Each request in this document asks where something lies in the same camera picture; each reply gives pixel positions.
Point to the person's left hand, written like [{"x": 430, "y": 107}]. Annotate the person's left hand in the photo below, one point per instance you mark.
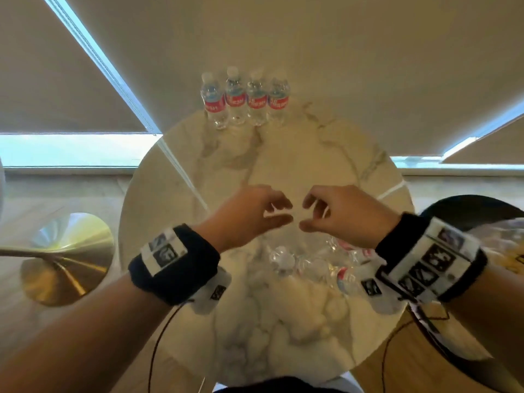
[{"x": 239, "y": 216}]

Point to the person's right thumb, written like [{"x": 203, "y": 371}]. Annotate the person's right thumb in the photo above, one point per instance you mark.
[{"x": 313, "y": 227}]

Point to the person's left forearm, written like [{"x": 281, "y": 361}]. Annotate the person's left forearm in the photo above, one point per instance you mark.
[{"x": 77, "y": 343}]

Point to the red label water bottle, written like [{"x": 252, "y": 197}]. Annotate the red label water bottle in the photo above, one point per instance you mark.
[
  {"x": 282, "y": 260},
  {"x": 314, "y": 268},
  {"x": 256, "y": 100},
  {"x": 235, "y": 98},
  {"x": 350, "y": 246},
  {"x": 347, "y": 280},
  {"x": 214, "y": 103},
  {"x": 278, "y": 98}
]

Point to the clear plastic bag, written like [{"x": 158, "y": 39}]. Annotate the clear plastic bag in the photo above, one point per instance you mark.
[{"x": 503, "y": 243}]

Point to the beige roller blind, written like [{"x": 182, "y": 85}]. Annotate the beige roller blind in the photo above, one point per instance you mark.
[
  {"x": 491, "y": 149},
  {"x": 53, "y": 69},
  {"x": 348, "y": 57}
]

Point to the person's right forearm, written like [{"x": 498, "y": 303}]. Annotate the person's right forearm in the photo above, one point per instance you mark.
[{"x": 491, "y": 306}]

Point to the person's right hand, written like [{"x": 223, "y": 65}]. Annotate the person's right hand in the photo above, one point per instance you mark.
[{"x": 354, "y": 216}]

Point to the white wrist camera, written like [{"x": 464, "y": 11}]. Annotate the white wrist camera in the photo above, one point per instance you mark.
[
  {"x": 213, "y": 290},
  {"x": 376, "y": 288}
]

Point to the person's left thumb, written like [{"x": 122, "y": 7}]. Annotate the person's left thumb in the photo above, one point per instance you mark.
[{"x": 277, "y": 223}]

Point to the black wristband with marker tags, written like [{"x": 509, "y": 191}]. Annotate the black wristband with marker tags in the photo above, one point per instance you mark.
[
  {"x": 180, "y": 266},
  {"x": 425, "y": 257}
]

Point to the person's right middle finger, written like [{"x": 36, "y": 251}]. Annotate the person's right middle finger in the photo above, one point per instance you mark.
[{"x": 322, "y": 211}]

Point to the black round chair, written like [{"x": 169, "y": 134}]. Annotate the black round chair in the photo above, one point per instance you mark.
[{"x": 466, "y": 210}]

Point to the gold pedestal base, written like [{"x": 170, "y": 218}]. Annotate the gold pedestal base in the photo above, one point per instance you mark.
[{"x": 67, "y": 259}]

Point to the person's dark clothing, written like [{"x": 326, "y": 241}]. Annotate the person's dark clothing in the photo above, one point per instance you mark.
[{"x": 278, "y": 385}]

